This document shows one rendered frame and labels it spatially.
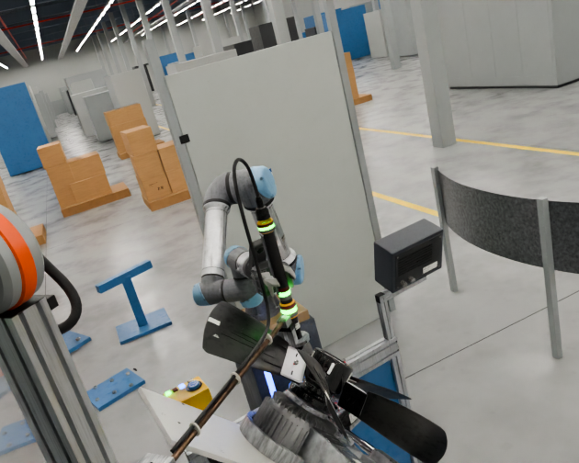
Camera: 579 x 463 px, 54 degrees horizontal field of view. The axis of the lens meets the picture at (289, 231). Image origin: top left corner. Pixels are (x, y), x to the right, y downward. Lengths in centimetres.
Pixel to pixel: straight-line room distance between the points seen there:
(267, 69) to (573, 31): 845
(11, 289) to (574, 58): 1096
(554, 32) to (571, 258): 805
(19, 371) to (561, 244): 278
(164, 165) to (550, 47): 683
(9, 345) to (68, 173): 968
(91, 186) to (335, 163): 739
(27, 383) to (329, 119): 297
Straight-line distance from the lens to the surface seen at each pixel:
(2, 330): 90
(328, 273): 381
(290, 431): 150
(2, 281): 83
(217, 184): 197
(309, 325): 226
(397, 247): 213
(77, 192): 1060
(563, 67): 1122
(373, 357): 226
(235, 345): 148
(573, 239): 321
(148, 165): 893
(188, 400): 190
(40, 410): 96
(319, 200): 366
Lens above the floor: 207
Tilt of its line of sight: 19 degrees down
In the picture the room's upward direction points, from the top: 15 degrees counter-clockwise
